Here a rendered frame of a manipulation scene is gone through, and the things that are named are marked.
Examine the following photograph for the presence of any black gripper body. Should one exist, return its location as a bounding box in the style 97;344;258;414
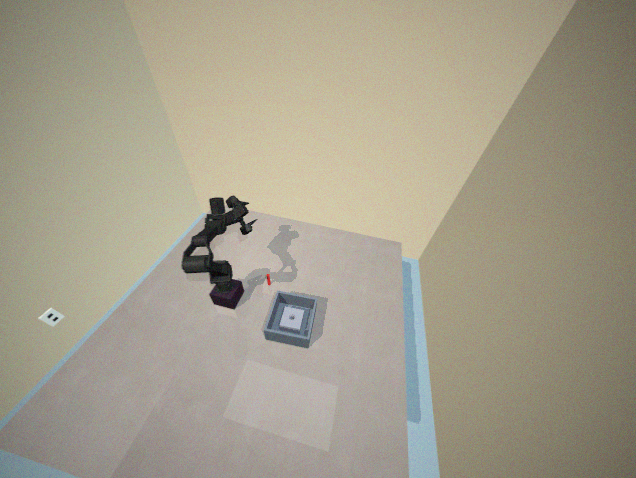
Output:
224;196;252;235

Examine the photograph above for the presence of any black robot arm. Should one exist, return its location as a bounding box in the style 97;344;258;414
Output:
181;197;249;294

